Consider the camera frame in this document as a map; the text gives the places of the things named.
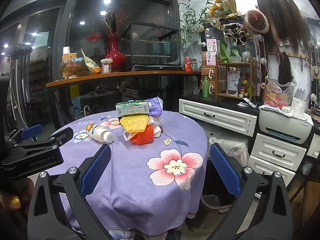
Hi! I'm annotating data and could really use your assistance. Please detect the glass display cage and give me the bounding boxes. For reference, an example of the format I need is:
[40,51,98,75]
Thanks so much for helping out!
[121,22,183,68]

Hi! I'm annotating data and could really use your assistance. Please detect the green leaf decoration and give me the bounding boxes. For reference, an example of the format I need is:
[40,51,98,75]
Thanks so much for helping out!
[219,40,240,63]

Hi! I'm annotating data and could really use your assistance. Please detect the dried red flower stems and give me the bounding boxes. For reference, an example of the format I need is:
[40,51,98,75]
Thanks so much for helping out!
[101,9,125,38]

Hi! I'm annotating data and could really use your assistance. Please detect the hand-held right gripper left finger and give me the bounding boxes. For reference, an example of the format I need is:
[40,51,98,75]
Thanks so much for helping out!
[27,144,113,240]

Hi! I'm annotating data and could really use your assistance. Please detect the yellow snack bag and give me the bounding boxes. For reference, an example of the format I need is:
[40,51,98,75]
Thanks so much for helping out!
[81,49,102,75]

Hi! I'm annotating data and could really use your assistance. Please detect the yellow foam net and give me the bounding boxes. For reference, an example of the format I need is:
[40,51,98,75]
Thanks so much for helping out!
[119,114,150,133]

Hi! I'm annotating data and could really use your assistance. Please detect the labelled plastic cup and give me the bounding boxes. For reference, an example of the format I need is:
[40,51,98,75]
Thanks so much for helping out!
[101,58,113,74]

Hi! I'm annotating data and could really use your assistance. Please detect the ornate headdress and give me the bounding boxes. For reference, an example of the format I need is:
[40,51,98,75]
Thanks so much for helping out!
[222,22,253,45]

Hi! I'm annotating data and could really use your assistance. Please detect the green bamboo plant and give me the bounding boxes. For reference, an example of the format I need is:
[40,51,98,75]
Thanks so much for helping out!
[178,0,213,50]

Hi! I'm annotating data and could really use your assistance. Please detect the round red fuzzy hat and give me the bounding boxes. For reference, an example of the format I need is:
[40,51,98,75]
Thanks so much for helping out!
[244,9,270,33]

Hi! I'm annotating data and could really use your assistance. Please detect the sunflower bouquet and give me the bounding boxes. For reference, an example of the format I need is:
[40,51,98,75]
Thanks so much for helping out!
[209,0,239,22]

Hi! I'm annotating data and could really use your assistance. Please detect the purple packet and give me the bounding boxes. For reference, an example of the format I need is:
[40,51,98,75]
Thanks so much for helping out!
[146,97,164,117]

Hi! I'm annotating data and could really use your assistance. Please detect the white cosmetic tube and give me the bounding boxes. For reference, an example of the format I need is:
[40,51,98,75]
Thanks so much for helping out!
[236,97,258,109]

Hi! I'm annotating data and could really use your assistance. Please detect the white printer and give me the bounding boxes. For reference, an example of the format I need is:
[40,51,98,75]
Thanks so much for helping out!
[258,106,314,145]

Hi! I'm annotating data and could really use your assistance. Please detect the wooden counter shelf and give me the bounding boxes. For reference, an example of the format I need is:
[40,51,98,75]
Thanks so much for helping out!
[46,70,202,88]

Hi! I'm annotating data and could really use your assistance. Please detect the person's left hand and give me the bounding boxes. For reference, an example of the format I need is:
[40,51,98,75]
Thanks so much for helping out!
[0,177,35,220]

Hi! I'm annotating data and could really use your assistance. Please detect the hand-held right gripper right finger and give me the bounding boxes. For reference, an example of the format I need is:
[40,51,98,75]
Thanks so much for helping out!
[209,142,294,240]

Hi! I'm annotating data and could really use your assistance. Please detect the vanity mirror with bulbs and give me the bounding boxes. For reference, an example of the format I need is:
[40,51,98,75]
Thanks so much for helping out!
[200,15,267,98]

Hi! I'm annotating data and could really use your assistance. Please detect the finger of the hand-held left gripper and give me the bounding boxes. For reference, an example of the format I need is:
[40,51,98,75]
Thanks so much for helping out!
[5,124,43,150]
[37,127,74,148]

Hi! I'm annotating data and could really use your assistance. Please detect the white drawer unit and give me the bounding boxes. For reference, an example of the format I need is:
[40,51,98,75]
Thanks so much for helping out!
[246,132,308,188]

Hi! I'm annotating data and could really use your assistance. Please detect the glass candy bowl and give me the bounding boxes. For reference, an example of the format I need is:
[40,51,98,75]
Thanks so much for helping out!
[60,56,88,77]

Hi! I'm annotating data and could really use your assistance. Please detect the red vase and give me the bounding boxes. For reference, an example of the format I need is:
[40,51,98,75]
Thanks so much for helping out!
[104,35,126,72]

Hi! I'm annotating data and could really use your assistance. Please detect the pink box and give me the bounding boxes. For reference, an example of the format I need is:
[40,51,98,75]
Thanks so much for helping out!
[206,39,220,53]

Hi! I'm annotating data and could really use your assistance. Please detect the green white drink carton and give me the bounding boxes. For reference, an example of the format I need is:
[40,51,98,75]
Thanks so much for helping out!
[115,99,152,117]

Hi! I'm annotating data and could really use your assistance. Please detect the wooden desktop rack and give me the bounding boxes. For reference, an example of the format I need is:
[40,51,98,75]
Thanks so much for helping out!
[216,52,258,99]

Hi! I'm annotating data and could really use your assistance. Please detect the hanging hair extensions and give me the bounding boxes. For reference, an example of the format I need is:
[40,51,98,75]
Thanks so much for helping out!
[254,0,310,58]

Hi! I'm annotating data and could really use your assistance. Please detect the orange white carton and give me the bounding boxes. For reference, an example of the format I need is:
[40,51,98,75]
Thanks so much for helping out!
[62,46,77,63]

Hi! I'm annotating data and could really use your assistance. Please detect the white lined waste basket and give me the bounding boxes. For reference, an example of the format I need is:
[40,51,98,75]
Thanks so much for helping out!
[209,136,250,168]

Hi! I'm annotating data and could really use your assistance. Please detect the dark brown trash bin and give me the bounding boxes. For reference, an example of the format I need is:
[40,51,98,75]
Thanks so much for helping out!
[187,194,240,233]

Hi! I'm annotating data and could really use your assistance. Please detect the orange foam net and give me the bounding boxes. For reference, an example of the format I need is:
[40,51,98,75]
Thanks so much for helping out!
[130,125,155,146]

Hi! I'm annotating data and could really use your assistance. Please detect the brown printed box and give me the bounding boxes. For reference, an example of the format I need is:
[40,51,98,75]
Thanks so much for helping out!
[202,81,217,97]
[201,66,217,82]

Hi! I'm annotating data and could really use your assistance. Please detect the white bottle orange label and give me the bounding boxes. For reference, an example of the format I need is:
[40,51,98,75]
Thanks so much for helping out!
[86,123,114,143]

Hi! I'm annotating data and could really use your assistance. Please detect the tape roll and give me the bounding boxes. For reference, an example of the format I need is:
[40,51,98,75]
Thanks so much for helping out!
[310,65,320,82]

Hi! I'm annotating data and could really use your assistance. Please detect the clear plastic bag of snacks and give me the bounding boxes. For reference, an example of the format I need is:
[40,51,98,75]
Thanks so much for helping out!
[264,78,297,108]

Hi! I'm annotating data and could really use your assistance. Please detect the brown photo box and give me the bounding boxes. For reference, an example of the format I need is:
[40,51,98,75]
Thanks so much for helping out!
[202,52,218,67]

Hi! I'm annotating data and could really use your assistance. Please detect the purple floral tablecloth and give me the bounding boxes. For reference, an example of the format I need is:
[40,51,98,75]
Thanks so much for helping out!
[45,109,209,240]

